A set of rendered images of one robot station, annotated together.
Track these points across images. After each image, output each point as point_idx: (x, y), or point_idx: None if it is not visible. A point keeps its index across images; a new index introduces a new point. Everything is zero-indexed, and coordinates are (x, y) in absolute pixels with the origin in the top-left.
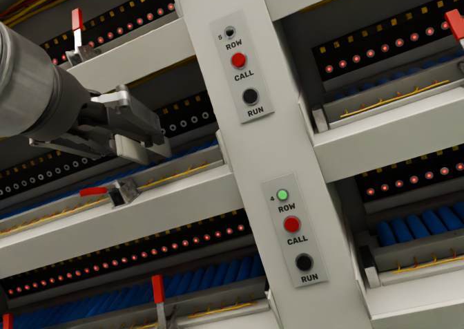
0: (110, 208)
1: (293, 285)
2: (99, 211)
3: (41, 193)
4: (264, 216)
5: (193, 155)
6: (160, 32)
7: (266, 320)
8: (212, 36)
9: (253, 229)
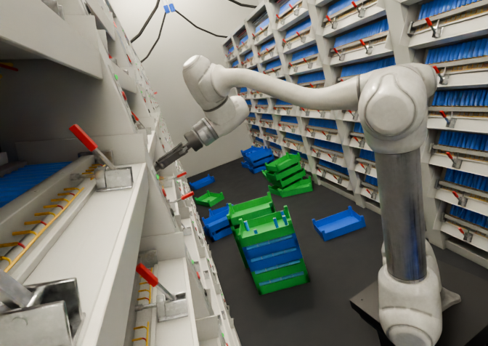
0: (169, 187)
1: (185, 204)
2: (168, 189)
3: None
4: (178, 187)
5: (157, 174)
6: (155, 132)
7: (182, 221)
8: (158, 138)
9: (179, 191)
